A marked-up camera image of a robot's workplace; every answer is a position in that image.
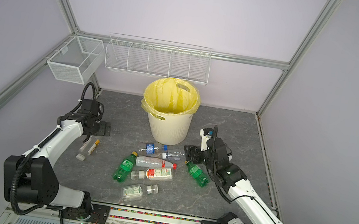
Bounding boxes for clear bottle yellow label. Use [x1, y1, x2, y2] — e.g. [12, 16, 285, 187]
[76, 140, 100, 161]

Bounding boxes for green soda bottle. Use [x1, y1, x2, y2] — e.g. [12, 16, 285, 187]
[112, 151, 138, 183]
[185, 161, 209, 188]

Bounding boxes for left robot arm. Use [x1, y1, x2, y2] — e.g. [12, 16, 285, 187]
[3, 111, 102, 221]

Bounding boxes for cream plastic waste bin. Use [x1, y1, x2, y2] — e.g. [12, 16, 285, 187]
[147, 113, 194, 146]

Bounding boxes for yellow bin liner bag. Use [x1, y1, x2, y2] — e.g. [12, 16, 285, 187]
[141, 78, 201, 121]

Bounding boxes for clear crushed water bottle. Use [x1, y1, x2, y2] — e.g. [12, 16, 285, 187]
[161, 150, 186, 162]

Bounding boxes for Pepsi water bottle blue label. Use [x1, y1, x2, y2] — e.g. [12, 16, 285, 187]
[139, 142, 168, 158]

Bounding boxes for white bottle red cap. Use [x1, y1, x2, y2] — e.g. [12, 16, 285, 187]
[135, 156, 177, 170]

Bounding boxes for clear bottle red white label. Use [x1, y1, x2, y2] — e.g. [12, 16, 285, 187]
[130, 168, 173, 181]

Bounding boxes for small white mesh basket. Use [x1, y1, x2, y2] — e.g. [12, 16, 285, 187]
[47, 35, 105, 85]

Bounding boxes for clear bottle green label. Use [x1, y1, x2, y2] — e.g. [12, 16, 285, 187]
[122, 184, 159, 202]

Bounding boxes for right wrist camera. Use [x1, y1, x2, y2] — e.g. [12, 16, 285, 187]
[200, 128, 213, 151]

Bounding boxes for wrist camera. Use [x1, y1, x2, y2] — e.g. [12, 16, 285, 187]
[200, 128, 213, 151]
[78, 99, 100, 117]

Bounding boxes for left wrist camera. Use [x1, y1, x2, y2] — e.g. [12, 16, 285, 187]
[78, 99, 100, 117]

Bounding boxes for long white wire shelf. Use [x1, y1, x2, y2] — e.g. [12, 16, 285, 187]
[104, 33, 212, 85]

